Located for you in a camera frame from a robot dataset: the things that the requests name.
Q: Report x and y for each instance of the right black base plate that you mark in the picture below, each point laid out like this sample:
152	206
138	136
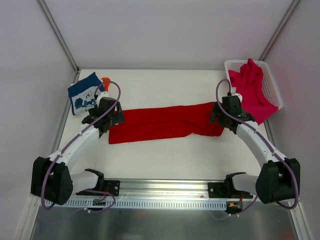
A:
221	190

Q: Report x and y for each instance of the aluminium mounting rail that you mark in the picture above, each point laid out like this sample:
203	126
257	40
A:
164	188

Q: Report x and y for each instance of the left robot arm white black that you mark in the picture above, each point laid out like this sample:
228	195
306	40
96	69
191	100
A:
51	178

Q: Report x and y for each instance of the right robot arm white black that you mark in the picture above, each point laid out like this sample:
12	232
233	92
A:
279	177

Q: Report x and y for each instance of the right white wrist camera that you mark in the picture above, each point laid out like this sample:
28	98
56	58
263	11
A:
237	95

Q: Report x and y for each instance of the magenta pink t shirt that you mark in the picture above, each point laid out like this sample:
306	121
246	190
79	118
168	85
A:
248	82

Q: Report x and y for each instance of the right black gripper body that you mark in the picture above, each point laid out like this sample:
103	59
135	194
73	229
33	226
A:
218	116

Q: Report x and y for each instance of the white plastic basket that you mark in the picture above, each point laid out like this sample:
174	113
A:
269	85

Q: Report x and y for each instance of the white slotted cable duct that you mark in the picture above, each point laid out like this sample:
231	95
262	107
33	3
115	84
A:
121	203

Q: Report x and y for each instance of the red t shirt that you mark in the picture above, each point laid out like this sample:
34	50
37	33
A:
148	124

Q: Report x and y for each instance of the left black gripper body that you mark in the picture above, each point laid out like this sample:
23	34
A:
115	115

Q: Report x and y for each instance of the folded orange t shirt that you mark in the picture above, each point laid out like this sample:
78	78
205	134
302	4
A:
106	83

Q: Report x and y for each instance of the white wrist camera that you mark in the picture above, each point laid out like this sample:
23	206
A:
237	95
103	94

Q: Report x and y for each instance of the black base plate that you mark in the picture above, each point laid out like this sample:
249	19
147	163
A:
109	186
221	190

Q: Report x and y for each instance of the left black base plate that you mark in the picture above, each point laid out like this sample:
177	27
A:
109	186

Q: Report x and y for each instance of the folded blue printed t shirt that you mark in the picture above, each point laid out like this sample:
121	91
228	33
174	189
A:
81	94

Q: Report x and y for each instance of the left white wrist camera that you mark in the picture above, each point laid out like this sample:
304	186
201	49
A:
103	94

